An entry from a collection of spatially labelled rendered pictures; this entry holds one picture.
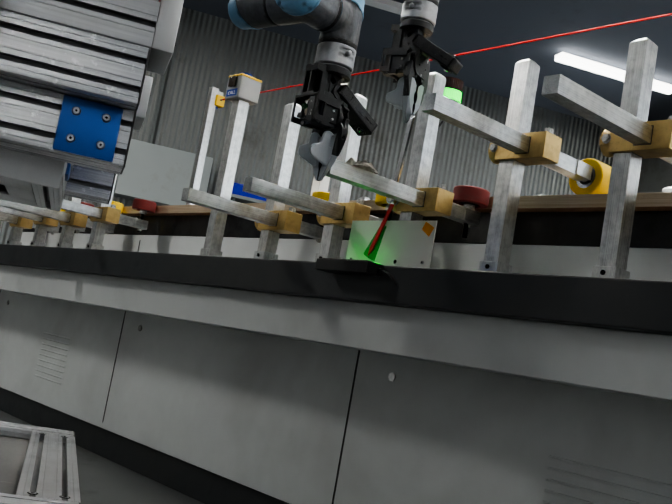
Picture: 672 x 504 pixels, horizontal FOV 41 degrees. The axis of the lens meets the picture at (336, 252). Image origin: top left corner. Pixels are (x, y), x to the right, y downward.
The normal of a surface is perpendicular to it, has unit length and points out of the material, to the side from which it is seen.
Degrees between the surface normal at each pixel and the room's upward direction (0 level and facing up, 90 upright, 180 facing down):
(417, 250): 90
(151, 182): 90
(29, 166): 90
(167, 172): 90
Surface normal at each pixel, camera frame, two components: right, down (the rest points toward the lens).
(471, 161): 0.29, -0.06
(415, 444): -0.75, -0.21
